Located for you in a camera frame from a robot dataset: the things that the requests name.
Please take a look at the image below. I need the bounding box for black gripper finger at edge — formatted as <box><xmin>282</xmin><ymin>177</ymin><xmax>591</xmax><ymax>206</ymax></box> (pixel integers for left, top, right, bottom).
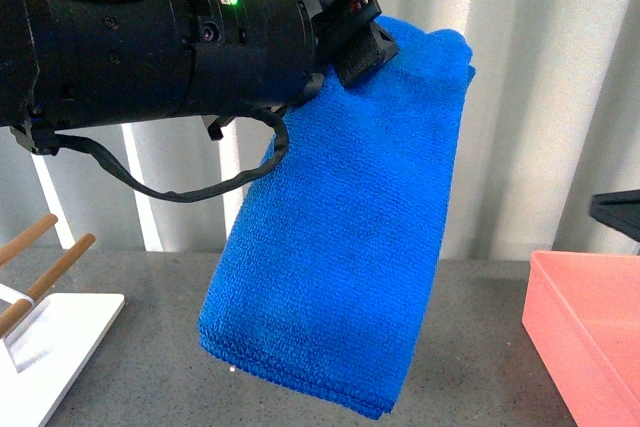
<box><xmin>590</xmin><ymin>190</ymin><xmax>640</xmax><ymax>242</ymax></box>

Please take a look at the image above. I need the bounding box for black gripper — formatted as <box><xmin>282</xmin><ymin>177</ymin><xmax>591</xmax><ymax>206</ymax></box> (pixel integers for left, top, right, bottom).
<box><xmin>187</xmin><ymin>0</ymin><xmax>399</xmax><ymax>140</ymax></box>

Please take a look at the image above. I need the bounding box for blue microfiber cloth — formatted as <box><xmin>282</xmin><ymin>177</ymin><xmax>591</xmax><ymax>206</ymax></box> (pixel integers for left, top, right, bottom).
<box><xmin>198</xmin><ymin>17</ymin><xmax>475</xmax><ymax>419</ymax></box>

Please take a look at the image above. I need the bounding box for pink plastic bin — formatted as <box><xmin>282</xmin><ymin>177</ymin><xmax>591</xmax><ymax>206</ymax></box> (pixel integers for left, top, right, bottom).
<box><xmin>522</xmin><ymin>251</ymin><xmax>639</xmax><ymax>426</ymax></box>

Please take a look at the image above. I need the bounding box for wooden rack rod left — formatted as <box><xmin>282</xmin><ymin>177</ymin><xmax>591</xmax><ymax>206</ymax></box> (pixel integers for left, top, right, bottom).
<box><xmin>0</xmin><ymin>213</ymin><xmax>58</xmax><ymax>267</ymax></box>

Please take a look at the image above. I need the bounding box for wooden rack rod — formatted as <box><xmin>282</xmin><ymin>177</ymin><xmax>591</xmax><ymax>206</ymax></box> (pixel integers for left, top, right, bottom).
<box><xmin>0</xmin><ymin>213</ymin><xmax>58</xmax><ymax>267</ymax></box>
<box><xmin>1</xmin><ymin>233</ymin><xmax>96</xmax><ymax>337</ymax></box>

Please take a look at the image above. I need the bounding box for wooden rack rod right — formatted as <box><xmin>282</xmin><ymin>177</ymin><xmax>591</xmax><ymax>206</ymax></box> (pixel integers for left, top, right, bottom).
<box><xmin>1</xmin><ymin>233</ymin><xmax>96</xmax><ymax>337</ymax></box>

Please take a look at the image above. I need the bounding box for white towel rack stand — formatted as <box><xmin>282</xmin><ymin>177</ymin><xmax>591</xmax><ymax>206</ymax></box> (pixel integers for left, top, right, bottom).
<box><xmin>1</xmin><ymin>285</ymin><xmax>125</xmax><ymax>426</ymax></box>

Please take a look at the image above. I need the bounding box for black sleeved cable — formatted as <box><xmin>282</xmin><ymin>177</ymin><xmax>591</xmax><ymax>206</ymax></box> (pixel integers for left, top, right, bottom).
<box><xmin>49</xmin><ymin>103</ymin><xmax>291</xmax><ymax>203</ymax></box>

